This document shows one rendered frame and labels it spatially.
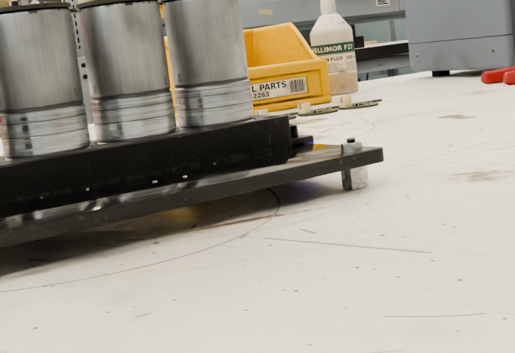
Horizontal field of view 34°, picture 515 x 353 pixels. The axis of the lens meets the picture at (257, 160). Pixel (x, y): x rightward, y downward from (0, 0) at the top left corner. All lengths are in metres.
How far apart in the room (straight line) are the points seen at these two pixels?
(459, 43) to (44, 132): 0.50
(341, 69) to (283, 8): 2.26
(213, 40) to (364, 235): 0.10
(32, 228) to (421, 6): 0.58
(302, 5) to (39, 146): 2.74
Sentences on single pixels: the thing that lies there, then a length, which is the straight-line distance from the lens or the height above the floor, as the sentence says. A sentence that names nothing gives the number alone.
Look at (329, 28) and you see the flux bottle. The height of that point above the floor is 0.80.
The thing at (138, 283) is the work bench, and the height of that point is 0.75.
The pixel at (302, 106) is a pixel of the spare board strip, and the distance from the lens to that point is 0.50.
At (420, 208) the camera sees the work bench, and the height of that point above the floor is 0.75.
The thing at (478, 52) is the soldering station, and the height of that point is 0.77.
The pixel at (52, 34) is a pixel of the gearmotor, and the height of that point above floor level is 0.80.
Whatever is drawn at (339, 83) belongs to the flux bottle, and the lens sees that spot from 0.66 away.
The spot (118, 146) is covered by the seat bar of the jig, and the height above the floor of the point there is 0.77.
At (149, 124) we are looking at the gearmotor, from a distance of 0.25.
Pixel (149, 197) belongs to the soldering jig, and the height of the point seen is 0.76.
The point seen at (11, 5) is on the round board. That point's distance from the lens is 0.24.
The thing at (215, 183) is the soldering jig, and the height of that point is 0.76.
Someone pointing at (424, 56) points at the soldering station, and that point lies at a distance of 0.74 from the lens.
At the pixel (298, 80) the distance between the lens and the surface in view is 0.57.
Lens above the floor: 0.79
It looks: 7 degrees down
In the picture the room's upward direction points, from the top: 7 degrees counter-clockwise
